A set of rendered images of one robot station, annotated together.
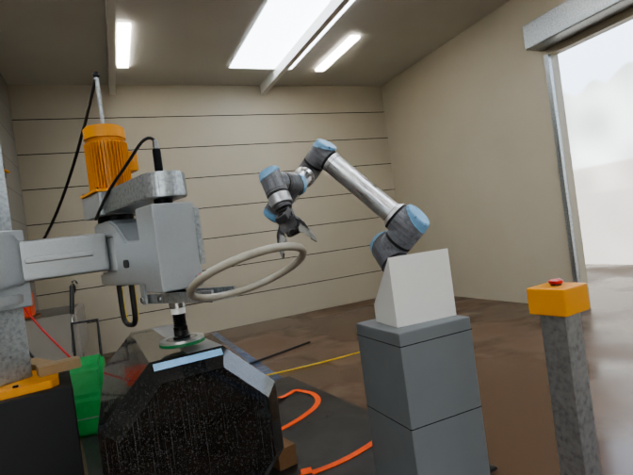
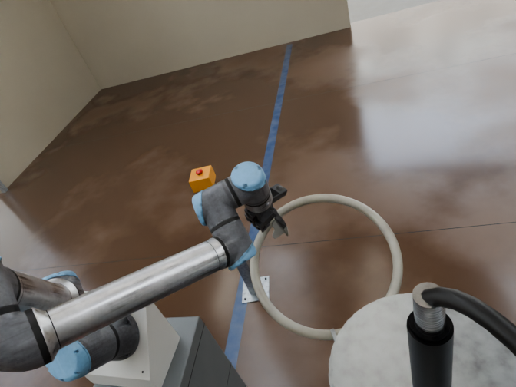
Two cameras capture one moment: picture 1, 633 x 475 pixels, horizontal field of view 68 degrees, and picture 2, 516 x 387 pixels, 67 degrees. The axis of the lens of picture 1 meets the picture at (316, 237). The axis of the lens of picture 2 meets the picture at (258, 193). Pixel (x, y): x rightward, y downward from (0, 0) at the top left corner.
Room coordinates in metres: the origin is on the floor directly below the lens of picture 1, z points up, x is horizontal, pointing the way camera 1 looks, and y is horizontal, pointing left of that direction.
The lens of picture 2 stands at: (2.52, 0.78, 2.20)
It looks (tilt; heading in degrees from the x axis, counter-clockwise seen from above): 37 degrees down; 224
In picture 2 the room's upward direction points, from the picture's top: 21 degrees counter-clockwise
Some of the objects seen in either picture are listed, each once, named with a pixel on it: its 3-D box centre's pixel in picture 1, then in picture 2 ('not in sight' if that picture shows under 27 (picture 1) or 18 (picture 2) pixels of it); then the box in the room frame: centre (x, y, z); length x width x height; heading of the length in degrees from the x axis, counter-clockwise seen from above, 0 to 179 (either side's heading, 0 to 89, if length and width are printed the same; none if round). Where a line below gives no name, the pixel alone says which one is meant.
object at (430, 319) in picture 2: (157, 157); (430, 347); (2.31, 0.73, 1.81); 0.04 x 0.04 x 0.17
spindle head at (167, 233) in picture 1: (163, 251); not in sight; (2.37, 0.78, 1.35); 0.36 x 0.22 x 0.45; 43
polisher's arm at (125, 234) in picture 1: (141, 256); not in sight; (2.61, 0.98, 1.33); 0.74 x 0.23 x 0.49; 43
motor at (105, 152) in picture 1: (110, 161); not in sight; (2.81, 1.17, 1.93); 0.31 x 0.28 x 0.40; 133
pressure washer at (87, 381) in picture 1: (88, 376); not in sight; (3.79, 1.99, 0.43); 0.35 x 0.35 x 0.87; 15
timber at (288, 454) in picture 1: (274, 449); not in sight; (2.81, 0.42, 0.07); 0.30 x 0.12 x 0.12; 35
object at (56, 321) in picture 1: (55, 350); not in sight; (5.26, 3.09, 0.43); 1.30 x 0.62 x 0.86; 23
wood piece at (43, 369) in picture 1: (58, 366); not in sight; (2.52, 1.48, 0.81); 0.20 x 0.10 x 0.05; 128
